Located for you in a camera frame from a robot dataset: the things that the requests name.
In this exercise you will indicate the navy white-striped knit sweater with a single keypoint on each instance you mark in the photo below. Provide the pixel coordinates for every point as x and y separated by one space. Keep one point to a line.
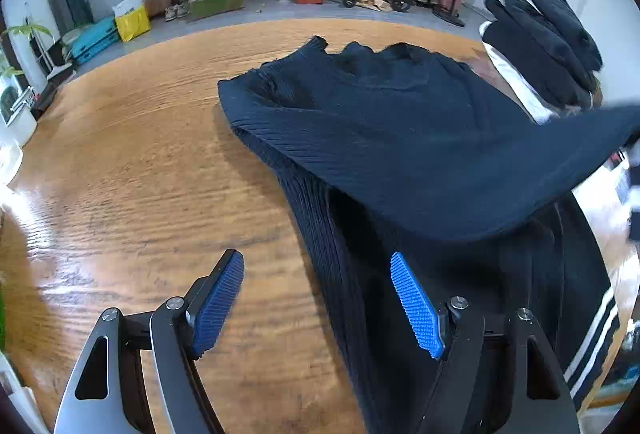
400 138

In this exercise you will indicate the teal bag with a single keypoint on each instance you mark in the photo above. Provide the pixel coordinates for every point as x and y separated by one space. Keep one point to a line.
92 41

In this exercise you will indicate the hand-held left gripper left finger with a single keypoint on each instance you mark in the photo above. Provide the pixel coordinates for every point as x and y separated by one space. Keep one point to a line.
215 314

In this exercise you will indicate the green cardboard box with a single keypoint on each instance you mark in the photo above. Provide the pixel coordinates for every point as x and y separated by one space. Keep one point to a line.
217 4

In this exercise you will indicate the white plant pot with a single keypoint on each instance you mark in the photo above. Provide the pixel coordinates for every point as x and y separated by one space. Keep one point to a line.
15 113

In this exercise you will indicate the folded black fuzzy sweater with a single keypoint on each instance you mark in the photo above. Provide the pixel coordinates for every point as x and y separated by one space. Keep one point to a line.
570 21

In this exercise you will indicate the green potted plant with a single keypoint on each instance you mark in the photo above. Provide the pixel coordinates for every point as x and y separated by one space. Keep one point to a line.
17 38

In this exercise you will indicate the white floor stand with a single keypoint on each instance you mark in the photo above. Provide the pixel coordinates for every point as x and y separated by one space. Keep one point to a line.
55 63

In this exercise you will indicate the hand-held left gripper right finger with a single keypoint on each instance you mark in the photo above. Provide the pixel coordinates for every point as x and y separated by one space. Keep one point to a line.
417 309

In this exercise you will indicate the pair of white shoes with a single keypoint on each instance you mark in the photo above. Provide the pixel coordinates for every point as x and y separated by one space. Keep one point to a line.
176 12

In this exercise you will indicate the yellow bag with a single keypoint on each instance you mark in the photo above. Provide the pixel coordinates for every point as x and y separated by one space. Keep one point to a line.
132 21

